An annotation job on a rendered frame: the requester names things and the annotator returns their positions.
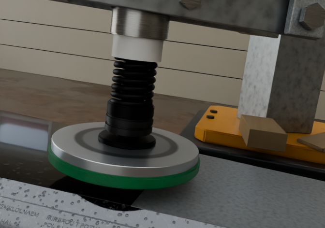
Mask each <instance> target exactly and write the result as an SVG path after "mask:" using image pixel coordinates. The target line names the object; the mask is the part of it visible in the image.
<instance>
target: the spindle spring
mask: <svg viewBox="0 0 325 228"><path fill-rule="evenodd" d="M114 58H115V59H116V60H122V61H133V62H148V61H138V60H130V59H124V58H118V57H114ZM114 66H115V67H117V68H124V69H136V70H148V71H126V70H123V69H113V74H115V75H117V76H114V77H112V81H113V82H115V83H114V84H112V85H111V87H112V89H114V90H113V91H111V96H112V97H114V98H119V99H126V100H145V101H124V100H117V99H114V98H111V99H110V101H111V102H112V103H115V104H119V105H124V106H131V107H147V106H150V105H152V104H153V99H152V97H153V96H154V92H153V90H154V88H155V85H154V83H155V82H156V78H155V77H154V76H155V75H156V74H157V72H156V70H155V69H156V68H157V66H158V64H157V63H156V62H148V64H136V63H124V62H118V61H115V62H114ZM122 76H126V77H146V79H129V78H122ZM121 84H129V85H146V86H126V85H121ZM121 91H123V92H134V93H143V92H144V93H145V94H126V93H120V92H121Z"/></svg>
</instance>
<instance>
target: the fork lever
mask: <svg viewBox="0 0 325 228"><path fill-rule="evenodd" d="M52 1H58V2H64V3H69V4H75V5H81V6H87V7H92V8H98V9H104V10H110V11H112V9H113V8H111V6H117V7H122V8H128V9H134V10H140V11H145V12H151V13H156V14H164V15H170V21H176V22H181V23H187V24H193V25H199V26H204V27H210V28H216V29H223V30H229V31H235V32H241V33H247V34H252V35H258V36H264V37H270V38H278V37H279V34H280V35H285V36H291V35H286V34H284V28H285V22H286V17H287V12H288V7H289V1H290V0H52ZM324 21H325V9H324V8H323V7H322V6H321V5H320V4H319V3H317V2H316V3H313V4H310V5H308V6H305V7H303V8H302V10H301V15H300V19H299V22H300V23H301V24H302V25H303V26H304V27H305V28H306V29H307V30H314V29H316V28H319V27H321V26H323V25H324ZM291 37H297V38H302V39H308V40H318V39H312V38H305V37H298V36H291Z"/></svg>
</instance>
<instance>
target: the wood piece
mask: <svg viewBox="0 0 325 228"><path fill-rule="evenodd" d="M239 131H240V133H241V135H242V137H243V140H244V142H245V144H246V146H247V147H253V148H259V149H266V150H272V151H279V152H285V148H286V143H287V138H288V134H287V133H286V132H285V131H284V130H283V129H282V128H281V127H280V126H279V125H278V124H277V123H276V121H275V120H274V119H272V118H266V117H259V116H252V115H245V114H241V117H240V123H239Z"/></svg>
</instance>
